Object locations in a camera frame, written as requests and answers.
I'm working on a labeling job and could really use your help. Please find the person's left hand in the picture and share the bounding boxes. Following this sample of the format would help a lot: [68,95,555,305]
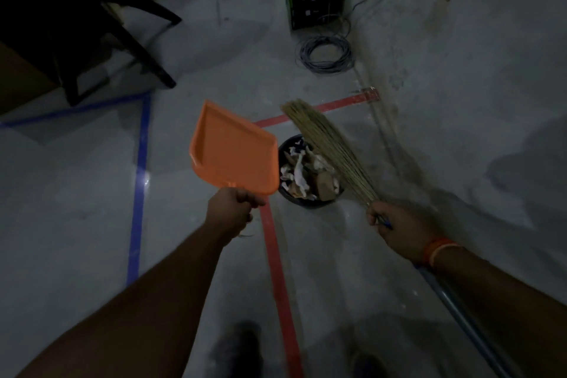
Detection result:
[203,187,266,246]

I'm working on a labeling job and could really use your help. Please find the person's right hand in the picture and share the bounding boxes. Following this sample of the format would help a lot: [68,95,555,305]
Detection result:
[366,200,444,264]

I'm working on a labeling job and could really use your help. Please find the black bucket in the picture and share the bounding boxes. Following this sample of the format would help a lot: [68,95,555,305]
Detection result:
[276,133,346,209]

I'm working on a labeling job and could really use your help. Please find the orange plastic dustpan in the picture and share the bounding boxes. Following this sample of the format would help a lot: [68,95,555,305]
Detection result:
[189,99,281,239]

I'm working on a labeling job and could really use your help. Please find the pile of paper scraps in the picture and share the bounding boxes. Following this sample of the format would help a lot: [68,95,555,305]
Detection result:
[279,138,341,202]

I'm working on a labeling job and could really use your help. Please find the grass broom with metal handle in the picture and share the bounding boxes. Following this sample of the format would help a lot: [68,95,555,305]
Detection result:
[281,98,522,378]

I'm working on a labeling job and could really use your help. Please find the person's left forearm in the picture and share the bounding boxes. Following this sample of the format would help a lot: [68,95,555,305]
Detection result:
[17,222,231,378]

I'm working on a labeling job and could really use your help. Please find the person's right forearm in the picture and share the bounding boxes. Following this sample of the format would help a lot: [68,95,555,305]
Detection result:
[432,247,567,378]

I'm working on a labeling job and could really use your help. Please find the orange wrist band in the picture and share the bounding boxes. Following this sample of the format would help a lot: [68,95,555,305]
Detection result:
[421,238,464,269]

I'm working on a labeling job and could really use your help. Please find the grey perforated clog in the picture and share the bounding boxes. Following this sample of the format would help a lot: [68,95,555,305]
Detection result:
[219,322,265,378]
[350,348,390,378]

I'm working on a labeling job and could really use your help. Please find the tall brown cardboard box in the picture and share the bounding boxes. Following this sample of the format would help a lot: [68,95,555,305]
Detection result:
[0,41,61,117]

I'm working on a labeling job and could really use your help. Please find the black plastic table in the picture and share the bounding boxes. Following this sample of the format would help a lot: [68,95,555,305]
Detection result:
[0,0,183,107]

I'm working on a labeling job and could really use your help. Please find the grey cable coil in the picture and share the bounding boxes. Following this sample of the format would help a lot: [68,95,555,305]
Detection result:
[297,34,356,75]

